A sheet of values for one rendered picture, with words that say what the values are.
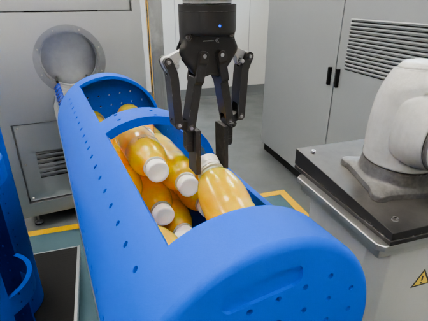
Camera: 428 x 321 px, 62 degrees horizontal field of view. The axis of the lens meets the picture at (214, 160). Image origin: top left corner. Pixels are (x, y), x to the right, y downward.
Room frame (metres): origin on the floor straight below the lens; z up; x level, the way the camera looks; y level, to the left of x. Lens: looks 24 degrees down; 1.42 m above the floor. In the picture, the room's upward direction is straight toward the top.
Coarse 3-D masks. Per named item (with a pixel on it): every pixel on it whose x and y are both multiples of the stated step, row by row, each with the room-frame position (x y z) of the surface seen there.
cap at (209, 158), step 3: (207, 153) 0.50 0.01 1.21; (210, 153) 0.50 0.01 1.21; (201, 156) 0.50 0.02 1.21; (204, 156) 0.50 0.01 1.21; (207, 156) 0.50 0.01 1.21; (210, 156) 0.50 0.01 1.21; (213, 156) 0.50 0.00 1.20; (216, 156) 0.51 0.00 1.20; (201, 159) 0.49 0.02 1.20; (204, 159) 0.49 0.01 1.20; (207, 159) 0.49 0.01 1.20; (210, 159) 0.49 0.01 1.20; (213, 159) 0.49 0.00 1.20; (216, 159) 0.50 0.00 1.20; (201, 162) 0.49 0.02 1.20; (204, 162) 0.49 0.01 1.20; (207, 162) 0.49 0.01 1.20; (210, 162) 0.49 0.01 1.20; (219, 162) 0.50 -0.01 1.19; (201, 165) 0.49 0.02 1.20; (204, 165) 0.49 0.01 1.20
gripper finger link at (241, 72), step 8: (248, 56) 0.51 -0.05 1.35; (248, 64) 0.51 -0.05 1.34; (240, 72) 0.51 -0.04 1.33; (232, 80) 0.53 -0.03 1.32; (240, 80) 0.51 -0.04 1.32; (232, 88) 0.53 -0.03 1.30; (240, 88) 0.51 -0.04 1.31; (232, 96) 0.52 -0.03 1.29; (240, 96) 0.51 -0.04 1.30; (232, 104) 0.52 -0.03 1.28; (240, 104) 0.51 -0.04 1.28; (240, 112) 0.51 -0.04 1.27
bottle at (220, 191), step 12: (204, 168) 0.48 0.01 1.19; (216, 168) 0.47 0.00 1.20; (204, 180) 0.45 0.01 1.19; (216, 180) 0.44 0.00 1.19; (228, 180) 0.44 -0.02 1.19; (240, 180) 0.46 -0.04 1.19; (204, 192) 0.43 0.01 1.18; (216, 192) 0.42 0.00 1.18; (228, 192) 0.42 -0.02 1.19; (240, 192) 0.42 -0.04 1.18; (204, 204) 0.42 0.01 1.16; (216, 204) 0.41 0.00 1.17; (228, 204) 0.40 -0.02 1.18; (240, 204) 0.40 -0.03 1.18; (252, 204) 0.41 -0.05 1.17; (204, 216) 0.42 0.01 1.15; (216, 216) 0.40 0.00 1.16
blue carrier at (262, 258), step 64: (64, 128) 0.80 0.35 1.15; (128, 128) 0.60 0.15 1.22; (128, 192) 0.38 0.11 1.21; (256, 192) 0.52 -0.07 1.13; (128, 256) 0.29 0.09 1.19; (192, 256) 0.25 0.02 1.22; (256, 256) 0.24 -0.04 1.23; (320, 256) 0.27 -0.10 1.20; (128, 320) 0.23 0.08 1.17; (192, 320) 0.21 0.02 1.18; (256, 320) 0.24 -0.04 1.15; (320, 320) 0.27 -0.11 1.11
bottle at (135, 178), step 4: (116, 148) 0.69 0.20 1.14; (120, 152) 0.67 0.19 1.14; (120, 156) 0.65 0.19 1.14; (124, 160) 0.63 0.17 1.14; (124, 164) 0.61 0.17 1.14; (128, 164) 0.61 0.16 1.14; (128, 168) 0.59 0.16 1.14; (128, 172) 0.58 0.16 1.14; (132, 172) 0.59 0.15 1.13; (132, 176) 0.57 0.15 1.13; (136, 176) 0.58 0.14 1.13; (132, 180) 0.56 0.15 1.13; (136, 180) 0.57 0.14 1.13; (140, 180) 0.58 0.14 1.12; (136, 184) 0.56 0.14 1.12; (140, 184) 0.57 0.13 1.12; (140, 188) 0.57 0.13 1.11; (140, 192) 0.56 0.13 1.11
